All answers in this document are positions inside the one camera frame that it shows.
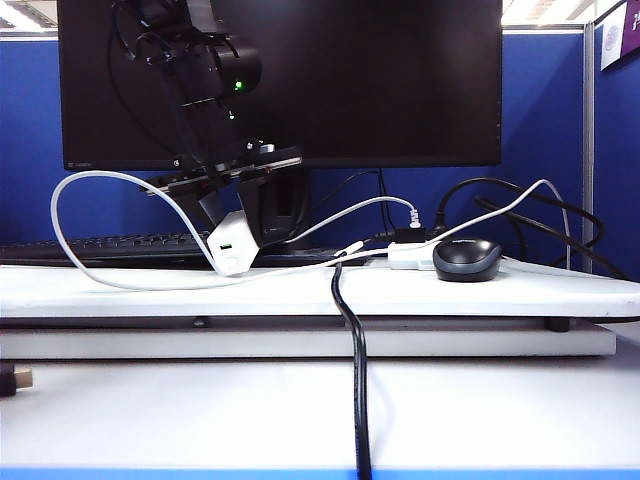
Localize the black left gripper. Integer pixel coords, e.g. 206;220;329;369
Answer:
144;135;304;249

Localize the white charging base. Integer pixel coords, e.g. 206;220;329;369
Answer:
204;209;262;278

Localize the white Type-C charging cable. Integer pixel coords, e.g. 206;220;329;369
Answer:
51;170;572;292

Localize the white base board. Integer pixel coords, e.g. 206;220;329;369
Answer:
0;324;619;360

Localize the black monitor stand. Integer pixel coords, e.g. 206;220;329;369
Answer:
256;169;374;269

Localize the black keyboard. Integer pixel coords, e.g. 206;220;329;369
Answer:
0;231;292;261

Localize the white-tipped black lead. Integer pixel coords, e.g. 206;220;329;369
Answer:
334;232;399;260

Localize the white raised desk board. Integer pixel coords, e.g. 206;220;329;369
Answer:
0;257;640;321

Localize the small black hub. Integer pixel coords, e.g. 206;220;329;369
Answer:
392;227;426;246

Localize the black ASUS monitor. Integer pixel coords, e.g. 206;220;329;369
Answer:
57;0;504;171

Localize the wide blue partition panel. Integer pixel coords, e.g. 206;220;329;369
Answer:
0;27;586;251

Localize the black and grey mouse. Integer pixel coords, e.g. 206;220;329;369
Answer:
432;238;504;284

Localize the black gold-tipped HDMI plug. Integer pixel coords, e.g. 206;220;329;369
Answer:
0;364;37;400

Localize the narrow blue partition panel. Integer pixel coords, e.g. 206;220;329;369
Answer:
593;0;640;281

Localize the white and purple poster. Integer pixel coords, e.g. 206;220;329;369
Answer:
599;0;640;74

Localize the thin black monitor cable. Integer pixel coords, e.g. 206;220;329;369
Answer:
319;169;397;237

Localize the white ethernet cable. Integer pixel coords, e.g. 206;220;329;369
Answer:
287;197;421;246

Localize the black power cable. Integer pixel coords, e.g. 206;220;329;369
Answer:
330;259;374;480

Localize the thick black looped cable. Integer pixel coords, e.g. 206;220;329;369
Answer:
433;177;606;269

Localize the thick black straight cable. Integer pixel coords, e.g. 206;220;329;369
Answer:
472;193;634;284

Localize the grey metal partition post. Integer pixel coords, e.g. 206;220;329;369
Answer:
582;22;597;274

